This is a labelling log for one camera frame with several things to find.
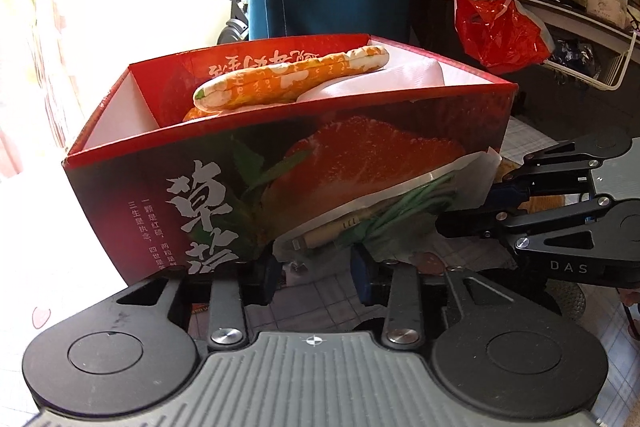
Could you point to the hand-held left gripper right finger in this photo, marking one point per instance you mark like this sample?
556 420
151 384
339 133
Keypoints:
361 277

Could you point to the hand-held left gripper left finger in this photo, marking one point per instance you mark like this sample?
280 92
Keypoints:
269 279

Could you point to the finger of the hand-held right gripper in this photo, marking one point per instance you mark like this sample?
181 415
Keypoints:
550 179
525 222

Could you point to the red cardboard box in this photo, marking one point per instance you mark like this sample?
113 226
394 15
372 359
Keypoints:
200 167

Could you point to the orange and white plush toy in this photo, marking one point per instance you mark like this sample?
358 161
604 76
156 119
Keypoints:
290 77

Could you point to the checked tablecloth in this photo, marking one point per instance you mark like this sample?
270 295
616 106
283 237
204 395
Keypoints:
320 307

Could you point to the red plastic bag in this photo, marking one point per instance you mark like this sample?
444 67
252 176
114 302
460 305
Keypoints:
492 32

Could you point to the clear jar of cotton pads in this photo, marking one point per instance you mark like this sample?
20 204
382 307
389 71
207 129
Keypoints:
606 4

